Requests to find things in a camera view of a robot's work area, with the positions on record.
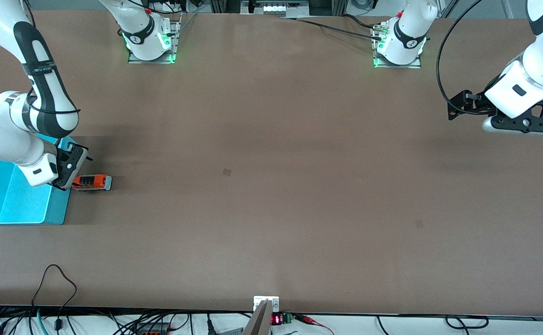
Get orange toy bus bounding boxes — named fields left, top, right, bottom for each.
left=71, top=174, right=113, bottom=192

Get blue plastic box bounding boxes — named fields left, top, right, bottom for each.
left=0, top=135, right=78, bottom=226

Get orange black power strip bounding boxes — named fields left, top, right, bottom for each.
left=134, top=321, right=175, bottom=335

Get lit device on rack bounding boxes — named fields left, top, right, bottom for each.
left=241, top=0, right=310, bottom=16

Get black right camera mount bracket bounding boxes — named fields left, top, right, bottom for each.
left=48, top=142, right=89, bottom=191

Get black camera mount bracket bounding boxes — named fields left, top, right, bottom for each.
left=48, top=142, right=89, bottom=191
left=491, top=99, right=543, bottom=137

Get black left camera mount bracket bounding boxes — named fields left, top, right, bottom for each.
left=491, top=99, right=543, bottom=137

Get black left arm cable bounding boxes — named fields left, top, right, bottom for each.
left=436, top=0, right=485, bottom=115

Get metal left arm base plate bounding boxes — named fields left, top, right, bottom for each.
left=373, top=22, right=423, bottom=69

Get short black table cable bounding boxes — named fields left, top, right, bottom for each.
left=341, top=14, right=391, bottom=30

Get thin black looped cable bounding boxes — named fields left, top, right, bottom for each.
left=31, top=264, right=78, bottom=332

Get teal cable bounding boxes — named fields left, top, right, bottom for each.
left=36, top=308, right=50, bottom=335

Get black cable bundle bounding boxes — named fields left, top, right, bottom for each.
left=0, top=306, right=253, bottom=335

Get long black table cable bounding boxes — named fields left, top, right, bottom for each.
left=282, top=16, right=383, bottom=41

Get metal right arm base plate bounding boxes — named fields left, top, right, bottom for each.
left=128, top=14, right=182, bottom=65

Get black coiled cable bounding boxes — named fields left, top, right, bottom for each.
left=444, top=315, right=490, bottom=330

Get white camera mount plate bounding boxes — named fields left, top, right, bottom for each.
left=253, top=296, right=280, bottom=313

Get grey metal camera bar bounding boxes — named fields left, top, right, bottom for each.
left=242, top=299, right=272, bottom=335

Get red clip wires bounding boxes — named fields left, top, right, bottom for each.
left=294, top=314, right=335, bottom=335

